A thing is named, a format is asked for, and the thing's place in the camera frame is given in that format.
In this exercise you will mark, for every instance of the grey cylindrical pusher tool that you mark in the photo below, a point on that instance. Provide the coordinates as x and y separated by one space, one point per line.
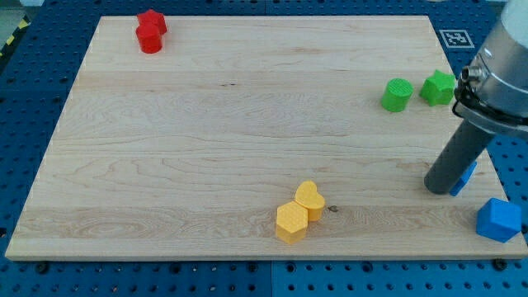
463 148

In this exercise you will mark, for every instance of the blue triangle block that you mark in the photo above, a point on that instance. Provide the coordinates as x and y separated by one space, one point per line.
463 180

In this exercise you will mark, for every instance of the blue cube block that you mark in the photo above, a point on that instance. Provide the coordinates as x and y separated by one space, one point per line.
499 220

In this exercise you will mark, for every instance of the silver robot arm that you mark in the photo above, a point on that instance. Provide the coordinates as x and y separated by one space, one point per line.
490 97

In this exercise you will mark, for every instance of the green circle block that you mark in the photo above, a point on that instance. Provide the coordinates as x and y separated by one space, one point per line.
396 95

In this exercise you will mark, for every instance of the green star block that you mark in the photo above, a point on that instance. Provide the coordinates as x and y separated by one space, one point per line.
438 89

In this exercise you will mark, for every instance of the white fiducial marker tag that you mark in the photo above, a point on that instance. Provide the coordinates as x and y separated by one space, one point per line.
456 39

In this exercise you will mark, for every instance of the wooden board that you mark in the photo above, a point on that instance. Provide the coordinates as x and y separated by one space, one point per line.
186 154

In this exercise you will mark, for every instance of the yellow heart block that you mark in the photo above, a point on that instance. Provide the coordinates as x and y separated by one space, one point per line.
307 195

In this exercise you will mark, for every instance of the yellow hexagon block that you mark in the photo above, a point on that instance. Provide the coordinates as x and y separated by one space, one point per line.
291 222

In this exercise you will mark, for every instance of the red cylinder block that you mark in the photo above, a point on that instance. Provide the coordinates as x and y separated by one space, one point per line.
149 38

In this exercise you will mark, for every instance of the red star block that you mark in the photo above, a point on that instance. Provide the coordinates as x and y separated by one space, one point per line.
153 18

